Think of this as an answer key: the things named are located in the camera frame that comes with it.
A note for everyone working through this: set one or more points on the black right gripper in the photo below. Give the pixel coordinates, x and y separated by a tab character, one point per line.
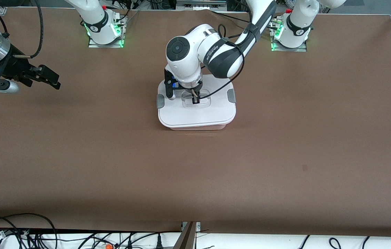
15	66

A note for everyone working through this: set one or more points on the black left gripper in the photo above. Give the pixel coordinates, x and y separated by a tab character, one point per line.
195	92

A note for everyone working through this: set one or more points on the white box lid grey clips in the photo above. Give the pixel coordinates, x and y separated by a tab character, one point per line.
212	114

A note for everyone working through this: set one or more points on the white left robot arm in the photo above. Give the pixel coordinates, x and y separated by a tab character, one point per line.
185	58

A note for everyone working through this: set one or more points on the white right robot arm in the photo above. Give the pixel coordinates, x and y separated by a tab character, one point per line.
95	20

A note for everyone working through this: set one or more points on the translucent pink plastic box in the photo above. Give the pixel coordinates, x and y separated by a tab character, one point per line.
199	128

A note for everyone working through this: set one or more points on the brown table cover sheet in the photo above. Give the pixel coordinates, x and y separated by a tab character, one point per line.
195	180

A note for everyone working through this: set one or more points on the grey metal rack unit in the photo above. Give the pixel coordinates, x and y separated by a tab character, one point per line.
200	4

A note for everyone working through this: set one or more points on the small colourful figurine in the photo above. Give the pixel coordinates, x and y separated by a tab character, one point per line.
278	2

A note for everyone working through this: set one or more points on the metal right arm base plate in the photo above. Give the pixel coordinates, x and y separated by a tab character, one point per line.
105	45

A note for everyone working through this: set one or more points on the aluminium corner bracket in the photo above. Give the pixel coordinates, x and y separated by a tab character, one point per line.
1	11

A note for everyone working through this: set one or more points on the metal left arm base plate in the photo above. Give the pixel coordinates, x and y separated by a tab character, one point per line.
289	49

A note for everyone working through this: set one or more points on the aluminium frame post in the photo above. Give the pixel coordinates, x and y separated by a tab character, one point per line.
187	237

